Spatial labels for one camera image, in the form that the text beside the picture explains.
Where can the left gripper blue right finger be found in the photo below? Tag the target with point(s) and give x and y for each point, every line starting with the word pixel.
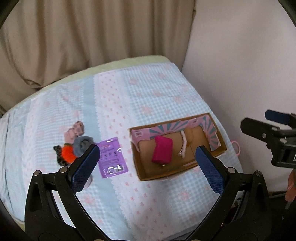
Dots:
pixel 241 210

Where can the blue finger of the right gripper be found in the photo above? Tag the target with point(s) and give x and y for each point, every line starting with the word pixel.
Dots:
pixel 287 119
pixel 260 130

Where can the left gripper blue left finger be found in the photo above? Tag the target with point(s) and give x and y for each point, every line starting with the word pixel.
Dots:
pixel 53 211

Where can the orange pompom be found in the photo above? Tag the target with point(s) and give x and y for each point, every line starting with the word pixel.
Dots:
pixel 67 153

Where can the black patterned scrunchie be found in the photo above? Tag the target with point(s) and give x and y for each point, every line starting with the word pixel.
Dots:
pixel 60 160

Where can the grey fluffy scrunchie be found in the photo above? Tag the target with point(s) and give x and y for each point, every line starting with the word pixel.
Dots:
pixel 81 144

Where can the purple foil packet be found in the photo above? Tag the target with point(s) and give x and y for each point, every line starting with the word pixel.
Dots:
pixel 111 162

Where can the pink knotted cloth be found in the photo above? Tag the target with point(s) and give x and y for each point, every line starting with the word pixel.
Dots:
pixel 74 132

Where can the white pink hair band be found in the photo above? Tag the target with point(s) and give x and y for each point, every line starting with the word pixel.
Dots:
pixel 182 151

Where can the magenta pouch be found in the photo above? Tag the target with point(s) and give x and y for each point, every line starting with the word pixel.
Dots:
pixel 163 150

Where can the pink cardboard box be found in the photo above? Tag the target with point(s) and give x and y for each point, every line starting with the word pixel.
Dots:
pixel 143 144

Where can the person's right hand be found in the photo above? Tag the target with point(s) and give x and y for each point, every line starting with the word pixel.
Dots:
pixel 291 188

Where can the light blue checkered bedspread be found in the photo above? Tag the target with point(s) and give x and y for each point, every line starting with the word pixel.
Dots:
pixel 148 121

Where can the green mattress sheet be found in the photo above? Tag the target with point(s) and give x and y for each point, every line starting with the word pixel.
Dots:
pixel 125 63

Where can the beige curtain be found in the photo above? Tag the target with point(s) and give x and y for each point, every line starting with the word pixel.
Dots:
pixel 45 41

